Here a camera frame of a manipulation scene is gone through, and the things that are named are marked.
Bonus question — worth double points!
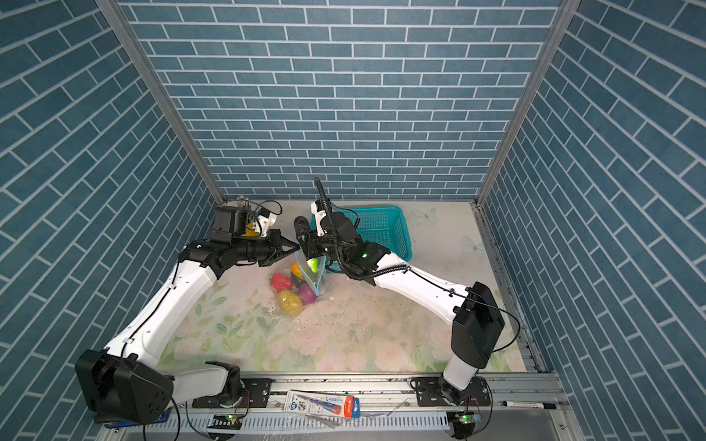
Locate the teal plastic basket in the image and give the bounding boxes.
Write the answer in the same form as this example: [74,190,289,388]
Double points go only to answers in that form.
[333,206,413,275]

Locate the black marker on rail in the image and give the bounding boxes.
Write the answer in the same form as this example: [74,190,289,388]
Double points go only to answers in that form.
[500,401,557,410]

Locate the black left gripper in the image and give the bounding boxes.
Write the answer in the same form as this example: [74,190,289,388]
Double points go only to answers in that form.
[232,229,301,266]

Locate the purple toy onion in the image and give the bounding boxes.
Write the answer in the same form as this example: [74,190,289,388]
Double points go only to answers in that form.
[297,283,318,305]

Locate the red toy pepper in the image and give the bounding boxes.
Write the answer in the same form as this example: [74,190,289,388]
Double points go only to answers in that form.
[270,273,292,293]

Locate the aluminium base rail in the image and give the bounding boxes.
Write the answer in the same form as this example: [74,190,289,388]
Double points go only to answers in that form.
[97,373,583,440]

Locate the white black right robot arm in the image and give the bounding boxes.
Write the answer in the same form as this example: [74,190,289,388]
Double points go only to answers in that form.
[293,212,505,405]

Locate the toy corn cob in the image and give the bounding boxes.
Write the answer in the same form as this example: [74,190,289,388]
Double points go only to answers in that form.
[290,263,305,280]

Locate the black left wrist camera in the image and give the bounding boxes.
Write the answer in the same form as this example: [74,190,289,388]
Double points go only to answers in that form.
[208,205,277,241]

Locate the clear zip top bag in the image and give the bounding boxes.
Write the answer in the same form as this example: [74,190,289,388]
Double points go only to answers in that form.
[268,251,328,316]

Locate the yellow toy potato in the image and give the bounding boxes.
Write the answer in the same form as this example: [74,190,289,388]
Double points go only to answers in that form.
[277,290,304,315]

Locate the yellow metal pen bucket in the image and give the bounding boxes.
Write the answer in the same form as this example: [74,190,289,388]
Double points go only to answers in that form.
[235,197,262,237]

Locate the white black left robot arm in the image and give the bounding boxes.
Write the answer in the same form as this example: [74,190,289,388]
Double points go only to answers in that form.
[75,229,299,424]

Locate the black toy eggplant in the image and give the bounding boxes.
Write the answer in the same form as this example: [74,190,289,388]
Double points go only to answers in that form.
[293,216,311,244]

